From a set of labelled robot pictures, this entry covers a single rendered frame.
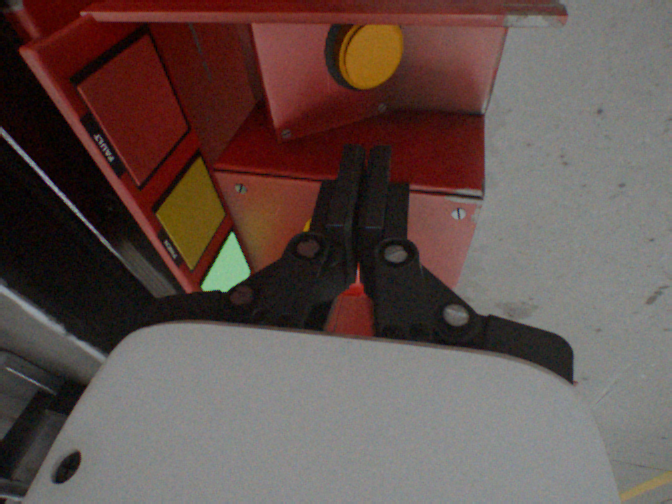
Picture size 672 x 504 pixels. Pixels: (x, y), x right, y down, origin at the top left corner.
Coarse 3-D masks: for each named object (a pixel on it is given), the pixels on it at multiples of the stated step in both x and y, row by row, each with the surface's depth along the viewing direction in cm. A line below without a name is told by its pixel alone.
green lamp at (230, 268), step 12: (228, 240) 25; (228, 252) 25; (240, 252) 27; (216, 264) 24; (228, 264) 25; (240, 264) 27; (216, 276) 24; (228, 276) 25; (240, 276) 27; (204, 288) 23; (216, 288) 24; (228, 288) 26
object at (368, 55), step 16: (352, 32) 19; (368, 32) 19; (384, 32) 19; (400, 32) 20; (336, 48) 20; (352, 48) 19; (368, 48) 20; (384, 48) 20; (400, 48) 20; (336, 64) 21; (352, 64) 20; (368, 64) 20; (384, 64) 21; (352, 80) 21; (368, 80) 21; (384, 80) 21
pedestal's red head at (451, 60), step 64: (128, 0) 14; (192, 0) 13; (256, 0) 13; (320, 0) 12; (384, 0) 12; (448, 0) 11; (512, 0) 11; (64, 64) 12; (256, 64) 21; (320, 64) 21; (448, 64) 22; (192, 128) 20; (256, 128) 25; (320, 128) 24; (384, 128) 24; (448, 128) 23; (128, 192) 16; (256, 192) 23; (448, 192) 20; (256, 256) 28; (448, 256) 23
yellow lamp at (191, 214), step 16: (192, 176) 20; (208, 176) 21; (176, 192) 19; (192, 192) 20; (208, 192) 22; (160, 208) 18; (176, 208) 19; (192, 208) 20; (208, 208) 22; (176, 224) 19; (192, 224) 20; (208, 224) 22; (176, 240) 19; (192, 240) 21; (208, 240) 22; (192, 256) 21
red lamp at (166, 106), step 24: (144, 48) 15; (96, 72) 14; (120, 72) 14; (144, 72) 16; (96, 96) 14; (120, 96) 15; (144, 96) 16; (168, 96) 17; (120, 120) 15; (144, 120) 16; (168, 120) 17; (120, 144) 15; (144, 144) 16; (168, 144) 18; (144, 168) 16
